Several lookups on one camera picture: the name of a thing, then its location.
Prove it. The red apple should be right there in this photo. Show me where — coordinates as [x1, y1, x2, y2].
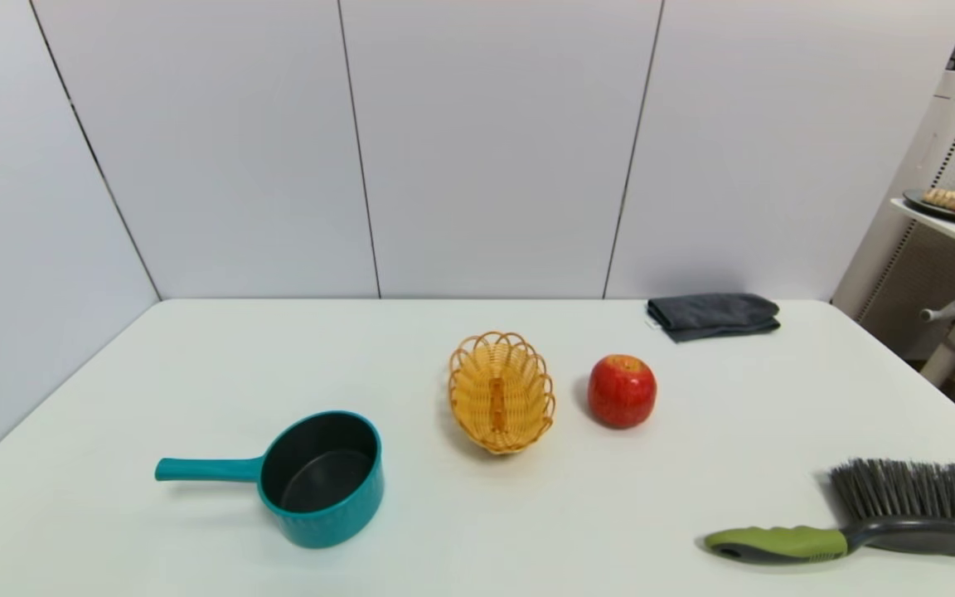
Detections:
[587, 354, 658, 430]

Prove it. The yellow wicker basket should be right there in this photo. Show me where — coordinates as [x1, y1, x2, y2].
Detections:
[448, 332, 556, 455]

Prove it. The folded dark grey cloth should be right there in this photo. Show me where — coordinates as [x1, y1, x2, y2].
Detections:
[646, 293, 782, 343]

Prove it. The dark plate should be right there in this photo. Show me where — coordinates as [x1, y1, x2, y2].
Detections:
[903, 188, 955, 224]

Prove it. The white side table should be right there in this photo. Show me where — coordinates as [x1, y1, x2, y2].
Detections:
[890, 197, 955, 388]

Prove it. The teal saucepan with handle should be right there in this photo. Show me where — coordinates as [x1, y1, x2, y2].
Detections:
[154, 410, 385, 550]

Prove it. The green-handled grey brush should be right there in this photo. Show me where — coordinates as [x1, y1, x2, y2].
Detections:
[703, 459, 955, 566]

